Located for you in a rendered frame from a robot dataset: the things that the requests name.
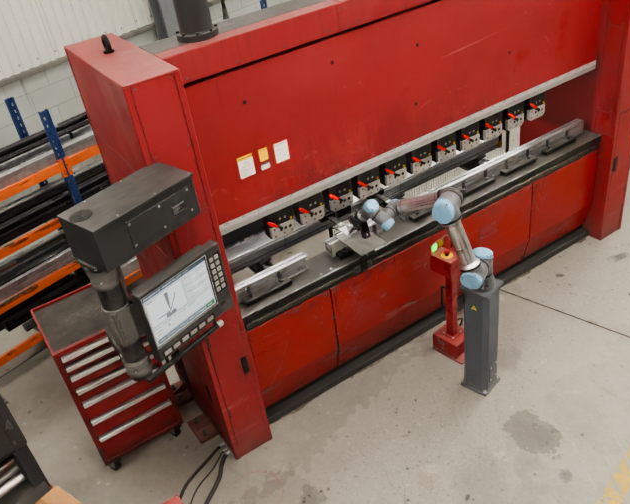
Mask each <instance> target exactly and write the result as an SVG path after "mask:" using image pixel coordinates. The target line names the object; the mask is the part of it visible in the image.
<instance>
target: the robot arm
mask: <svg viewBox="0 0 630 504"><path fill-rule="evenodd" d="M462 202H463V195H462V193H461V191H460V190H459V189H457V188H454V187H445V188H441V189H438V190H437V192H432V193H428V194H424V195H420V196H415V197H411V198H407V199H402V200H398V199H392V200H391V201H390V202H389V203H388V204H387V206H386V207H385V208H384V209H383V210H381V209H380V208H379V204H378V202H377V201H376V200H373V199H370V200H368V201H366V202H365V203H364V205H363V206H362V208H359V209H357V210H356V213H354V214H355V215H353V214H352V215H350V216H349V218H348V220H349V222H350V224H352V225H351V226H349V225H348V224H347V225H346V227H347V230H348V235H351V234H352V233H353V232H354V231H356V230H357V231H359V230H360V231H361V235H362V238H363V239H367V238H369V237H370V236H371V235H370V231H369V227H368V223H367V221H368V220H369V219H372V220H373V221H374V222H375V223H376V224H378V225H379V226H380V227H381V228H383V229H384V230H385V231H388V230H389V229H390V228H391V227H392V226H393V224H394V223H395V221H394V220H393V218H394V217H395V216H396V215H397V214H402V213H406V212H411V211H416V210H420V209H425V208H429V207H433V208H432V216H433V218H434V219H435V220H436V221H438V223H440V224H441V225H442V226H444V227H445V228H446V231H447V233H448V235H449V238H450V240H451V243H452V245H453V247H454V250H455V252H456V254H457V257H458V259H459V262H460V265H459V269H460V272H461V274H462V275H461V276H460V282H461V283H462V285H463V286H465V287H467V288H469V289H471V290H473V291H475V292H478V293H486V292H490V291H492V290H493V289H494V288H495V286H496V280H495V278H494V275H493V257H494V256H493V252H492V251H491V250H490V249H488V248H483V247H479V248H475V249H473V250H472V247H471V245H470V242H469V240H468V237H467V235H466V233H465V230H464V228H463V225H462V223H461V218H462V215H461V212H460V210H459V208H460V206H461V205H462Z"/></svg>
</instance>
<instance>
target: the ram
mask: <svg viewBox="0 0 630 504"><path fill-rule="evenodd" d="M602 3H603V0H433V1H430V2H427V3H424V4H421V5H418V6H415V7H412V8H409V9H406V10H403V11H400V12H398V13H395V14H392V15H389V16H386V17H383V18H380V19H377V20H374V21H371V22H368V23H365V24H362V25H359V26H356V27H353V28H350V29H347V30H343V31H341V32H338V33H335V34H332V35H329V36H326V37H323V38H321V39H318V40H315V41H312V42H309V43H306V44H303V45H300V46H297V47H294V48H291V49H288V50H285V51H282V52H279V53H276V54H273V55H270V56H267V57H264V58H261V59H258V60H255V61H252V62H249V63H246V64H243V65H241V66H238V67H235V68H232V69H229V70H226V71H223V72H220V73H217V74H214V75H211V76H208V77H205V78H202V79H199V80H196V81H193V82H190V83H187V84H184V85H183V86H184V90H185V94H186V97H187V101H188V105H189V109H190V113H191V117H192V121H193V125H194V129H195V133H196V137H197V141H198V145H199V149H200V153H201V157H202V161H203V165H204V169H205V173H206V177H207V181H208V185H209V188H210V192H211V196H212V200H213V204H214V208H215V212H216V216H217V220H218V224H219V226H220V225H222V224H225V223H227V222H229V221H232V220H234V219H236V218H238V217H241V216H243V215H245V214H247V213H250V212H252V211H254V210H257V209H259V208H261V207H263V206H266V205H268V204H270V203H272V202H275V201H277V200H279V199H282V198H284V197H286V196H288V195H291V194H293V193H295V192H297V191H300V190H302V189H304V188H307V187H309V186H311V185H313V184H316V183H318V182H320V181H322V180H325V179H327V178H329V177H332V176H334V175H336V174H338V173H341V172H343V171H345V170H347V169H350V168H352V167H354V166H357V165H359V164H361V163H363V162H366V161H368V160H370V159H372V158H375V157H377V156H379V155H382V154H384V153H386V152H388V151H391V150H393V149H395V148H397V147H400V146H402V145H404V144H407V143H409V142H411V141H413V140H416V139H418V138H420V137H422V136H425V135H427V134H429V133H432V132H434V131H436V130H438V129H441V128H443V127H445V126H447V125H450V124H452V123H454V122H457V121H459V120H461V119H463V118H466V117H468V116H470V115H472V114H475V113H477V112H479V111H481V110H484V109H486V108H488V107H491V106H493V105H495V104H497V103H500V102H502V101H504V100H506V99H509V98H511V97H513V96H516V95H518V94H520V93H522V92H525V91H527V90H529V89H531V88H534V87H536V86H538V85H541V84H543V83H545V82H547V81H550V80H552V79H554V78H556V77H559V76H561V75H563V74H566V73H568V72H570V71H572V70H575V69H577V68H579V67H581V66H584V65H586V64H588V63H591V62H593V61H595V60H596V57H597V48H598V39H599V30H600V21H601V12H602ZM595 67H596V65H594V66H591V67H589V68H587V69H585V70H582V71H580V72H578V73H576V74H573V75H571V76H569V77H567V78H564V79H562V80H560V81H558V82H555V83H553V84H551V85H549V86H546V87H544V88H542V89H540V90H537V91H535V92H533V93H531V94H528V95H526V96H524V97H522V98H519V99H517V100H515V101H513V102H510V103H508V104H506V105H504V106H501V107H499V108H497V109H495V110H492V111H490V112H488V113H486V114H483V115H481V116H479V117H477V118H474V119H472V120H470V121H467V122H465V123H463V124H461V125H458V126H456V127H454V128H452V129H449V130H447V131H445V132H443V133H440V134H438V135H436V136H434V137H431V138H429V139H427V140H425V141H422V142H420V143H418V144H416V145H413V146H411V147H409V148H407V149H404V150H402V151H400V152H398V153H395V154H393V155H391V156H389V157H386V158H384V159H382V160H380V161H377V162H375V163H373V164H371V165H368V166H366V167H364V168H362V169H359V170H357V171H355V172H353V173H350V174H348V175H346V176H344V177H341V178H339V179H337V180H335V181H332V182H330V183H328V184H326V185H323V186H321V187H319V188H317V189H314V190H312V191H310V192H308V193H305V194H303V195H301V196H299V197H296V198H294V199H292V200H290V201H287V202H285V203H283V204H281V205H278V206H276V207H274V208H272V209H269V210H267V211H265V212H263V213H260V214H258V215H256V216H254V217H251V218H249V219H247V220H245V221H242V222H240V223H238V224H236V225H233V226H231V227H229V228H227V229H224V230H222V231H220V232H221V236H222V235H225V234H227V233H229V232H231V231H234V230H236V229H238V228H240V227H242V226H245V225H247V224H249V223H251V222H254V221H256V220H258V219H260V218H263V217H265V216H267V215H269V214H272V213H274V212H276V211H278V210H280V209H283V208H285V207H287V206H289V205H292V204H294V203H296V202H298V201H301V200H303V199H305V198H307V197H310V196H312V195H314V194H316V193H318V192H321V191H323V190H325V189H327V188H330V187H332V186H334V185H336V184H339V183H341V182H343V181H345V180H348V179H350V178H352V177H354V176H356V175H359V174H361V173H363V172H365V171H368V170H370V169H372V168H374V167H377V166H379V165H381V164H383V163H385V162H388V161H390V160H392V159H394V158H397V157H399V156H401V155H403V154H406V153H408V152H410V151H412V150H415V149H417V148H419V147H421V146H423V145H426V144H428V143H430V142H432V141H435V140H437V139H439V138H441V137H444V136H446V135H448V134H450V133H453V132H455V131H457V130H459V129H461V128H464V127H466V126H468V125H470V124H473V123H475V122H477V121H479V120H482V119H484V118H486V117H488V116H491V115H493V114H495V113H497V112H499V111H502V110H504V109H506V108H508V107H511V106H513V105H515V104H517V103H520V102H522V101H524V100H526V99H529V98H531V97H533V96H535V95H537V94H540V93H542V92H544V91H546V90H549V89H551V88H553V87H555V86H558V85H560V84H562V83H564V82H566V81H569V80H571V79H573V78H575V77H578V76H580V75H582V74H584V73H587V72H589V71H591V70H593V69H595ZM285 139H287V142H288V148H289V154H290V159H288V160H286V161H283V162H281V163H278V164H276V159H275V153H274V148H273V144H275V143H278V142H280V141H283V140H285ZM265 147H267V152H268V157H269V159H267V160H265V161H262V162H260V158H259V153H258V150H260V149H262V148H265ZM250 153H252V157H253V162H254V167H255V172H256V173H255V174H253V175H250V176H248V177H245V178H243V179H241V176H240V171H239V167H238V162H237V159H238V158H240V157H243V156H245V155H248V154H250ZM268 161H269V163H270V167H269V168H267V169H265V170H262V168H261V164H264V163H266V162H268Z"/></svg>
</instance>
